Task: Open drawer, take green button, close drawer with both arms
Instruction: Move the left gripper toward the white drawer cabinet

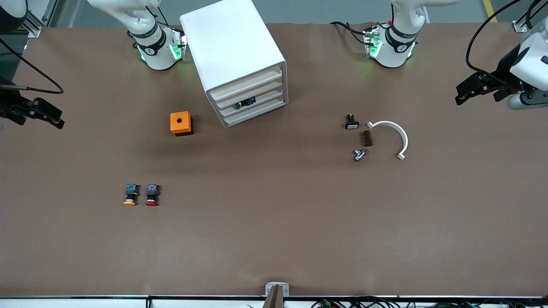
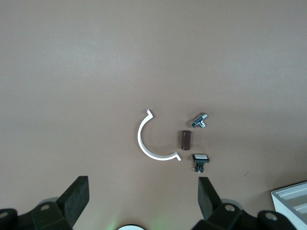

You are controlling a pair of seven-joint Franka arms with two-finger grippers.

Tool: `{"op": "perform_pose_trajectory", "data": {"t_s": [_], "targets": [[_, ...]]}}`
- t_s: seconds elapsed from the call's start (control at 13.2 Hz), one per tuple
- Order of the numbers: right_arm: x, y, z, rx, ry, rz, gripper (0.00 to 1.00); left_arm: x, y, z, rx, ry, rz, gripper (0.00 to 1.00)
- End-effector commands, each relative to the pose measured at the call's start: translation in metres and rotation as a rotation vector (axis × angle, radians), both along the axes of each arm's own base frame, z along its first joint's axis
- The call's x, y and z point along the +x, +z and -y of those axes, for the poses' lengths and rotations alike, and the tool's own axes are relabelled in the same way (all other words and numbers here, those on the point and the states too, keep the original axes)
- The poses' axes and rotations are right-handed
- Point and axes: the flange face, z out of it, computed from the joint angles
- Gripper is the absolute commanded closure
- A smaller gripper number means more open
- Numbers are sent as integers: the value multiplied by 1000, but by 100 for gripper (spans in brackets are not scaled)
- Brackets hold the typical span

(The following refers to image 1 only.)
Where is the brown table mat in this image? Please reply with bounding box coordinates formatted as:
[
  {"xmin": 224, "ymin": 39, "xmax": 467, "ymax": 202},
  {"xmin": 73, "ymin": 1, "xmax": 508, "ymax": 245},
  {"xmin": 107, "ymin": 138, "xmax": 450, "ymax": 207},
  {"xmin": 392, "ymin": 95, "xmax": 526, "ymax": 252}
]
[{"xmin": 0, "ymin": 21, "xmax": 548, "ymax": 298}]

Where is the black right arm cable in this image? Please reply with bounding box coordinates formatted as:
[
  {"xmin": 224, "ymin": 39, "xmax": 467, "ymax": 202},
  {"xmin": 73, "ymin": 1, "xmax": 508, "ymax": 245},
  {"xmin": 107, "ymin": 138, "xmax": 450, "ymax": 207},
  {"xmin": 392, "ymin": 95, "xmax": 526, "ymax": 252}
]
[{"xmin": 0, "ymin": 38, "xmax": 64, "ymax": 95}]

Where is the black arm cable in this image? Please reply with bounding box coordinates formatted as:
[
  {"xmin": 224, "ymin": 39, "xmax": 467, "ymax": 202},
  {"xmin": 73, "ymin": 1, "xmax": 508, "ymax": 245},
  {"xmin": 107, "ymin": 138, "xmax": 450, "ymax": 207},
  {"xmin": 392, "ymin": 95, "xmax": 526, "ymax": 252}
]
[
  {"xmin": 466, "ymin": 0, "xmax": 548, "ymax": 78},
  {"xmin": 0, "ymin": 38, "xmax": 64, "ymax": 95}
]

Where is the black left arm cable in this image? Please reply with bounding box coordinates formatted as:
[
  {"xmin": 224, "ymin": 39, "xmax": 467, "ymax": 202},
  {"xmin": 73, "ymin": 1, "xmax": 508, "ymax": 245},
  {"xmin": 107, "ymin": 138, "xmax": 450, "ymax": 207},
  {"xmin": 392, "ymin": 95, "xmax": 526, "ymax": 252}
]
[{"xmin": 466, "ymin": 0, "xmax": 548, "ymax": 78}]

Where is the aluminium frame profile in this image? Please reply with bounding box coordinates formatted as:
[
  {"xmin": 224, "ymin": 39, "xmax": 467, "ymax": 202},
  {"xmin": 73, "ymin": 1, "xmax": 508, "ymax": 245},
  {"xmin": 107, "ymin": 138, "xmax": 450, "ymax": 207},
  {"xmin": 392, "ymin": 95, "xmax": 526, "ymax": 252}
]
[
  {"xmin": 512, "ymin": 0, "xmax": 542, "ymax": 33},
  {"xmin": 25, "ymin": 0, "xmax": 59, "ymax": 38}
]

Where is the white curved plastic bracket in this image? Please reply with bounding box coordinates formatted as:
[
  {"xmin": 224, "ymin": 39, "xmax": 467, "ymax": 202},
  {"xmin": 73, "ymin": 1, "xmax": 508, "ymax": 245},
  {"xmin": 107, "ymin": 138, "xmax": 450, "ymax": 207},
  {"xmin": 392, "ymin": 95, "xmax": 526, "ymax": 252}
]
[{"xmin": 367, "ymin": 121, "xmax": 409, "ymax": 161}]

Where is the yellow push button switch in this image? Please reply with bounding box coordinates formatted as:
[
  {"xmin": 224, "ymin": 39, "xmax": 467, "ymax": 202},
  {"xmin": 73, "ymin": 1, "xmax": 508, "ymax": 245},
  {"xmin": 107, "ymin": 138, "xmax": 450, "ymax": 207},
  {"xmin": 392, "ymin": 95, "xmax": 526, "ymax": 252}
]
[{"xmin": 123, "ymin": 184, "xmax": 140, "ymax": 207}]

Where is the orange button enclosure box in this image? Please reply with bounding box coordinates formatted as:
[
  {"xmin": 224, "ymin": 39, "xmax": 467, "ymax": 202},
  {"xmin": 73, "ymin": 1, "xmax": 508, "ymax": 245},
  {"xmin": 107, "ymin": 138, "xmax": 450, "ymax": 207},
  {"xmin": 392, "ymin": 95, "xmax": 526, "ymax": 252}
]
[{"xmin": 170, "ymin": 111, "xmax": 194, "ymax": 137}]

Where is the red push button switch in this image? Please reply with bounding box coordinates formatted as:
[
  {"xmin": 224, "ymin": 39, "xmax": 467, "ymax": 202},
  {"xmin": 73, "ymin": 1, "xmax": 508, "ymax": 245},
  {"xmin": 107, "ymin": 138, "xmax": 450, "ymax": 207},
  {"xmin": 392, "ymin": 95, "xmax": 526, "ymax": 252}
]
[{"xmin": 145, "ymin": 184, "xmax": 161, "ymax": 207}]

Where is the black base power cable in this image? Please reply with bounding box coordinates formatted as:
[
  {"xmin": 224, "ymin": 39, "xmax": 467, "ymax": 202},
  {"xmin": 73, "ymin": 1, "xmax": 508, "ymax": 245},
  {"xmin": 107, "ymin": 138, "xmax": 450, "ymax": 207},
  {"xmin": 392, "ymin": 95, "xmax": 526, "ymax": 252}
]
[{"xmin": 330, "ymin": 21, "xmax": 369, "ymax": 46}]

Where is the black table edge rail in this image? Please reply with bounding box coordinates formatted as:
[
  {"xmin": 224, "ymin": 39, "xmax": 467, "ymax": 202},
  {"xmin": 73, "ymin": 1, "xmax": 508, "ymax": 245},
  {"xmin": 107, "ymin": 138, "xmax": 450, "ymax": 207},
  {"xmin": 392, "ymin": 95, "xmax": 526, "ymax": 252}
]
[{"xmin": 0, "ymin": 295, "xmax": 548, "ymax": 301}]

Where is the tangled floor cable bundle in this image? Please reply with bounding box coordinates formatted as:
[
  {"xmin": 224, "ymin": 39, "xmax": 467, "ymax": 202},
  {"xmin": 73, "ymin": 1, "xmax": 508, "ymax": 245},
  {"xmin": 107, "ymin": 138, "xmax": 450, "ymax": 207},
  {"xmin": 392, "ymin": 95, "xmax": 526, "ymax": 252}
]
[{"xmin": 246, "ymin": 298, "xmax": 548, "ymax": 308}]

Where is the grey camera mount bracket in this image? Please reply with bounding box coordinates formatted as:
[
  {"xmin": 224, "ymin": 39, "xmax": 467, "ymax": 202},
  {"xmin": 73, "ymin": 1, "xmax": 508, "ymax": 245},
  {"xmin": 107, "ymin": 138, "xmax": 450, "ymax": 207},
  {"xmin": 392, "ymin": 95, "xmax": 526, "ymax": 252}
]
[{"xmin": 263, "ymin": 282, "xmax": 290, "ymax": 308}]

